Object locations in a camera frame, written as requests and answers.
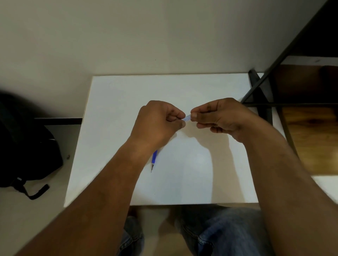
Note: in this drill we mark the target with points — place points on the person's left hand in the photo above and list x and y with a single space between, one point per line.
153 124

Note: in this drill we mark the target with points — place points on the person's right hand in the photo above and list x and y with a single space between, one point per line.
227 117

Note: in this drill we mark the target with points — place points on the person's left thumb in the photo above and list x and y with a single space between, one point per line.
176 113

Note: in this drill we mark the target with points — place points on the person's right thumb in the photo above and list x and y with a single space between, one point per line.
202 116

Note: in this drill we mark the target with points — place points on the translucent blue pen cap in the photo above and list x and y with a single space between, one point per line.
187 118

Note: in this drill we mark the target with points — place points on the person's right forearm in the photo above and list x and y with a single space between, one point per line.
285 190

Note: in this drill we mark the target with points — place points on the person's left forearm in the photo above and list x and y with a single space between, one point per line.
100 200

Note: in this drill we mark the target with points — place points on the blue ballpoint pen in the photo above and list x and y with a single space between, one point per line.
154 159

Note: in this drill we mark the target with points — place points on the brown wooden shelf board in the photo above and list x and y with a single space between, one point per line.
314 139
303 84

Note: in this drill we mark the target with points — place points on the blue jeans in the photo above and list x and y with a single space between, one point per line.
224 232

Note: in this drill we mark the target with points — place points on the black backpack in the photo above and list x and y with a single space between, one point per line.
25 147

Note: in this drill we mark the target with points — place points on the black metal shelf frame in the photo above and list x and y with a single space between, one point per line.
264 89

